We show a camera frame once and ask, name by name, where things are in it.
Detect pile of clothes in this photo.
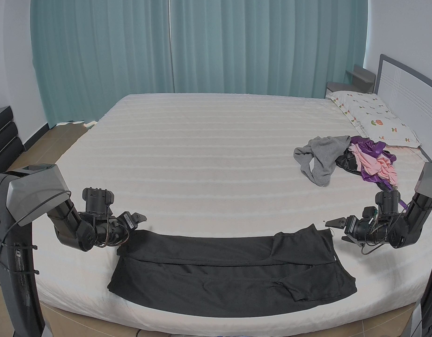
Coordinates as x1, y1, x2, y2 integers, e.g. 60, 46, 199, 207
335, 136, 413, 212

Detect grey bedside table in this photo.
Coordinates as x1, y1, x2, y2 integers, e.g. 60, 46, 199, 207
326, 65, 377, 94

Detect blue-green curtain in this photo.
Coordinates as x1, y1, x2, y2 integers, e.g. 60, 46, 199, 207
168, 0, 369, 99
29, 0, 175, 128

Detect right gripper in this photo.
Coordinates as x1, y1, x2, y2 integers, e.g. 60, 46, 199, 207
325, 216, 371, 241

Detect black chest of drawers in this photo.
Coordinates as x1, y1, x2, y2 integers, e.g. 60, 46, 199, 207
0, 106, 26, 178

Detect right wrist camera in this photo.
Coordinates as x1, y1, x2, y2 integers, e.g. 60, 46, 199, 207
342, 235, 365, 248

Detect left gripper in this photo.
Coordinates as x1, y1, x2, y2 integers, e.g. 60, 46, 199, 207
110, 211, 148, 239

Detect white printed pillow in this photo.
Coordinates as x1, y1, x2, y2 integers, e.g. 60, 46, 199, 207
325, 91, 422, 149

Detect grey garment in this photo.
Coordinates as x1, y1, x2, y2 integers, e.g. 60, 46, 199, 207
294, 136, 351, 187

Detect black garment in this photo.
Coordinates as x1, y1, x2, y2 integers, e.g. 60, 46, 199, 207
107, 224, 358, 309

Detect bed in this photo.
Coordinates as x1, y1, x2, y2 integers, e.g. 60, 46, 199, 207
33, 53, 432, 324

